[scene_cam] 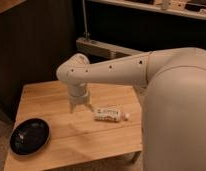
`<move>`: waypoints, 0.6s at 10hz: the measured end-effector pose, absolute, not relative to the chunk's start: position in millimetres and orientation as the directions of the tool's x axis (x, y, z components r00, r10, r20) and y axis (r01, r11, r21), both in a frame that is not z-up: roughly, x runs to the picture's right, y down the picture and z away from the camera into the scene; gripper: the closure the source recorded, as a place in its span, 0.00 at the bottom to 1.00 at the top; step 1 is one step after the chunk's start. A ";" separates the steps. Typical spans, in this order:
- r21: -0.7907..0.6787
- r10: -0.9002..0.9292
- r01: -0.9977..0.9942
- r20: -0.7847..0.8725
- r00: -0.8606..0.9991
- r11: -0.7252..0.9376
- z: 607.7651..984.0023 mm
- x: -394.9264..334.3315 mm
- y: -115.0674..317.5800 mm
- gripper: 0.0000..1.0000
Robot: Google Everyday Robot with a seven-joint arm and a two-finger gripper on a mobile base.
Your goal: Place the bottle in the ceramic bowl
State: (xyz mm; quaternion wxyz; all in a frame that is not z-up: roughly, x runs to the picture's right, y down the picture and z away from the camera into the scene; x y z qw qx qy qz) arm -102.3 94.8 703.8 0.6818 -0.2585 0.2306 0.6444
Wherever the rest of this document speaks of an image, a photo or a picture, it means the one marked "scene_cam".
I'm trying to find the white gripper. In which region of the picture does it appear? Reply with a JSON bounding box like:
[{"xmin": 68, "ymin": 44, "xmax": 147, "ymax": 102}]
[{"xmin": 68, "ymin": 83, "xmax": 94, "ymax": 113}]

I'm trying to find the white plastic bottle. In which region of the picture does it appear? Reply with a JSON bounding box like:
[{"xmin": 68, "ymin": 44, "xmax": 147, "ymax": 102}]
[{"xmin": 94, "ymin": 107, "xmax": 130, "ymax": 122}]

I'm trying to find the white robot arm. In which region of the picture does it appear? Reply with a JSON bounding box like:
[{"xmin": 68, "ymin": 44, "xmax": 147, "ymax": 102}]
[{"xmin": 56, "ymin": 47, "xmax": 206, "ymax": 171}]

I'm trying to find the wooden table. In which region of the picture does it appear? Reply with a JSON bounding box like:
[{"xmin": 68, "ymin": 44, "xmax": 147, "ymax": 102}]
[{"xmin": 4, "ymin": 81, "xmax": 142, "ymax": 171}]

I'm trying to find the grey metal beam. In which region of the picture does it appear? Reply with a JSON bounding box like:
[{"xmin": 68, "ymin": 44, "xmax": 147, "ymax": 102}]
[{"xmin": 76, "ymin": 37, "xmax": 140, "ymax": 59}]

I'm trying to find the metal vertical pole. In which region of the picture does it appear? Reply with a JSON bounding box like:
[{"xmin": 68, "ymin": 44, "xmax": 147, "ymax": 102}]
[{"xmin": 82, "ymin": 0, "xmax": 90, "ymax": 41}]

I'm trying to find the wooden shelf board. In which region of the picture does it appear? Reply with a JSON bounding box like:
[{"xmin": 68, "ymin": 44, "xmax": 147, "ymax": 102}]
[{"xmin": 89, "ymin": 0, "xmax": 206, "ymax": 20}]

